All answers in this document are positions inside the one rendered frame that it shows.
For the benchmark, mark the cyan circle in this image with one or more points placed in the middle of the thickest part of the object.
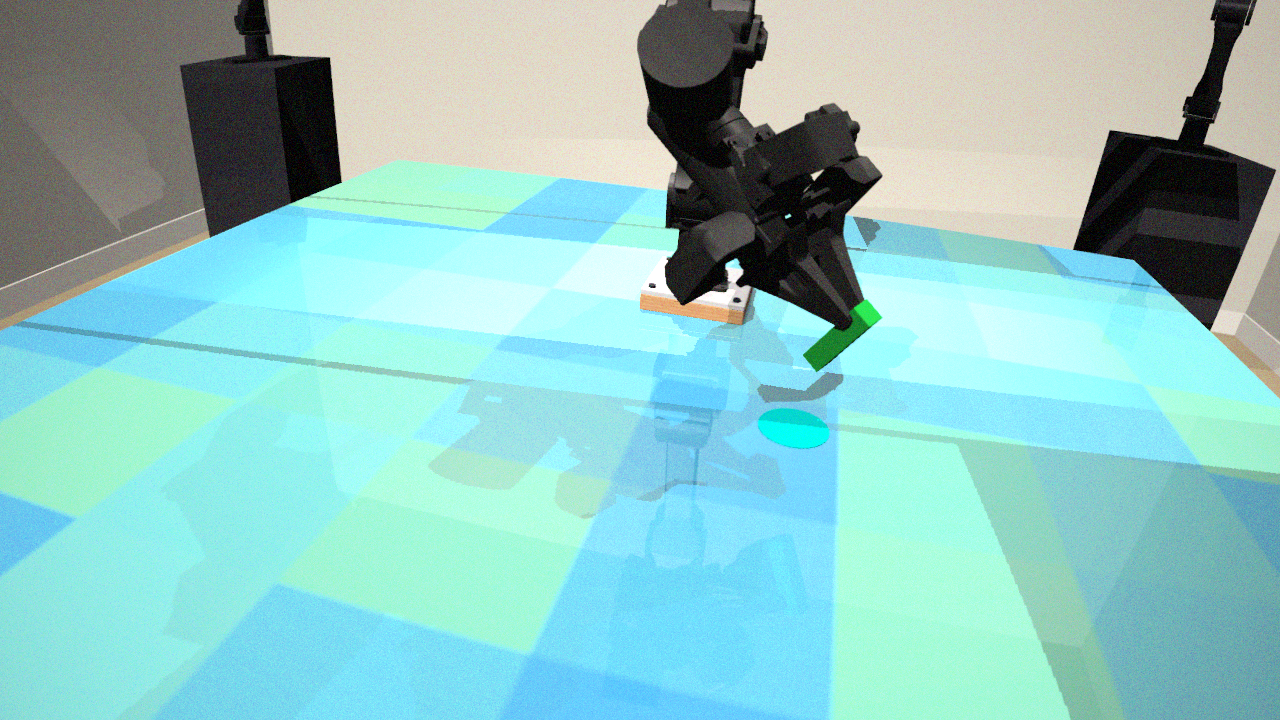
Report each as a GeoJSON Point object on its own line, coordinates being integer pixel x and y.
{"type": "Point", "coordinates": [793, 428]}

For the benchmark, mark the green rectangular block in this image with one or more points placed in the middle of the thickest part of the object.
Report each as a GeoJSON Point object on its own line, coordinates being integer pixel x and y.
{"type": "Point", "coordinates": [836, 340]}

